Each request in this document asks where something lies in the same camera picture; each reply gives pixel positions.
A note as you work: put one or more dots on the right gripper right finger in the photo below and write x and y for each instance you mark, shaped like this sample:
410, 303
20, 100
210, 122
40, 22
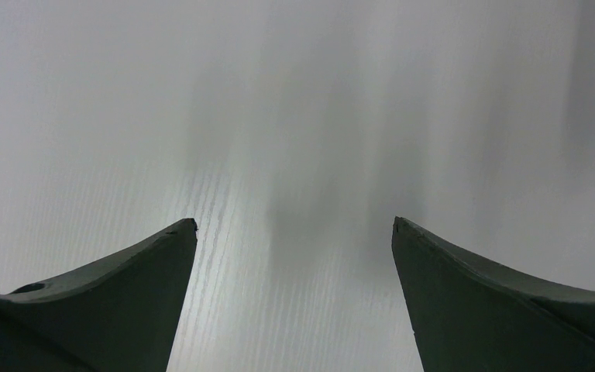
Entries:
469, 313

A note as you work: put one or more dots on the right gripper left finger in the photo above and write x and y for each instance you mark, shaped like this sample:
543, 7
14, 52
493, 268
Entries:
118, 313

